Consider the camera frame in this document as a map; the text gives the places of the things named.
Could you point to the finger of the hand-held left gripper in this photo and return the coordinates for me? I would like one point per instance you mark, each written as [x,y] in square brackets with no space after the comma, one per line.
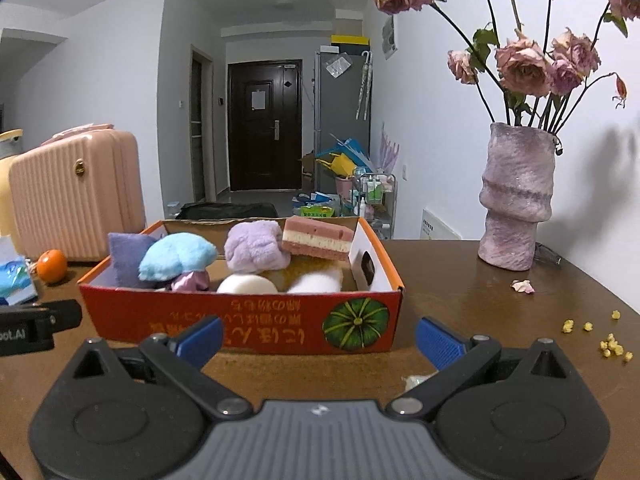
[60,316]

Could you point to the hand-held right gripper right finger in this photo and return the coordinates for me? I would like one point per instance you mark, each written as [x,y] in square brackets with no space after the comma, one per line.
[440,342]

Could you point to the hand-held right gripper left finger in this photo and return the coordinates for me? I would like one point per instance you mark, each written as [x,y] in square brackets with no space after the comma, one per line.
[202,342]

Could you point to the orange cardboard box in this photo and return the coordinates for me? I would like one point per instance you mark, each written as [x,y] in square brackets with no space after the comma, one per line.
[250,320]

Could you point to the pink satin pouch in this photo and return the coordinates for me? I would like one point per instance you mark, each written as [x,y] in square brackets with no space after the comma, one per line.
[190,281]

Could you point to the pale blue fluffy plush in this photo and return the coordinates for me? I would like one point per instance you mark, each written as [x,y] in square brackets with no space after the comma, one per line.
[175,255]

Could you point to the purple fluffy plush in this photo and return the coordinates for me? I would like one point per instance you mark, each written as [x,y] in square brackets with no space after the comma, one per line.
[252,247]

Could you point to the white sheep plush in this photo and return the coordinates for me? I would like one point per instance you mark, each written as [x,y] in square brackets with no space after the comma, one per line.
[317,282]

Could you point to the pink layered sponge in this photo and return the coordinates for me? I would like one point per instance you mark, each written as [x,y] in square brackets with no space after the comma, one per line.
[317,237]

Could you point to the orange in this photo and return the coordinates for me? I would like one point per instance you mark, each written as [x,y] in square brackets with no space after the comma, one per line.
[52,266]

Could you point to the blue tissue pack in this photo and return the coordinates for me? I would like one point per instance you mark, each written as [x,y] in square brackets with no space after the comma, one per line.
[15,277]

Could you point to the fallen rose petal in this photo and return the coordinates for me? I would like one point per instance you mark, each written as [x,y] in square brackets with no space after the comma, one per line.
[522,286]

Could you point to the pink ribbed suitcase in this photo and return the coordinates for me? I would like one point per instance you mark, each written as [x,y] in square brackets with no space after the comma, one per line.
[75,195]

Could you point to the black cloth bag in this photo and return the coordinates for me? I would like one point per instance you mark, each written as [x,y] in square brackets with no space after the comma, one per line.
[225,210]

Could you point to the yellow water bottle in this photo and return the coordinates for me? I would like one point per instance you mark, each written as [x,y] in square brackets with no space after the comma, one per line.
[6,185]

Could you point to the metal rolling cart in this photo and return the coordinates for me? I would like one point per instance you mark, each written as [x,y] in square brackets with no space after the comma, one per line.
[375,200]

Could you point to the pink textured vase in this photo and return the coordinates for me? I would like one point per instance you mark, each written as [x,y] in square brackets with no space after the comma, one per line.
[515,195]

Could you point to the scattered yellow crumbs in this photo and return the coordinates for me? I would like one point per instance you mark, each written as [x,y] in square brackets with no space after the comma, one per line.
[610,345]

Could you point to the green plastic bag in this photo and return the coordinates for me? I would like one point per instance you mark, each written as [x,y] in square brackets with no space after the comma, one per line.
[315,209]

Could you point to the pink bucket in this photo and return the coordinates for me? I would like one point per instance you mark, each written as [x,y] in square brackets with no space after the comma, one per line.
[343,185]

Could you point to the purple coral decoration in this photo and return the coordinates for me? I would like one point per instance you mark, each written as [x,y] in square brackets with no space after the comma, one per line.
[389,150]

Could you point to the blue and yellow bags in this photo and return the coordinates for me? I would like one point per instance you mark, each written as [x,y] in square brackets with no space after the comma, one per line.
[345,155]

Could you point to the side door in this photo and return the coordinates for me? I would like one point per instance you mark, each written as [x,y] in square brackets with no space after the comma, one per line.
[200,130]

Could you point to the dark entrance door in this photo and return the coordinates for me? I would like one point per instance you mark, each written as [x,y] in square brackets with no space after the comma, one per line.
[265,130]

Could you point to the grey refrigerator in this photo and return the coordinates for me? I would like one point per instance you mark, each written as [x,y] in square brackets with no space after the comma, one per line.
[337,110]

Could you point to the white folded umbrella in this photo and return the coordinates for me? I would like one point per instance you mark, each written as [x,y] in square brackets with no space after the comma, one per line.
[364,85]

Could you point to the dried pink roses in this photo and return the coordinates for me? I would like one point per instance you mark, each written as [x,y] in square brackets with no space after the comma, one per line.
[522,67]

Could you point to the clear plastic bag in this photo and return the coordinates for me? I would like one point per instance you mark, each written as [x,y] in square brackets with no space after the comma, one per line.
[338,66]

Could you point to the yellow box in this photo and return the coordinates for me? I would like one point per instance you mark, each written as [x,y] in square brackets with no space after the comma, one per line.
[350,40]

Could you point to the white wall heater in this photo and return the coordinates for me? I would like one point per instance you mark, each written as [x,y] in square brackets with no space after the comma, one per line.
[440,225]

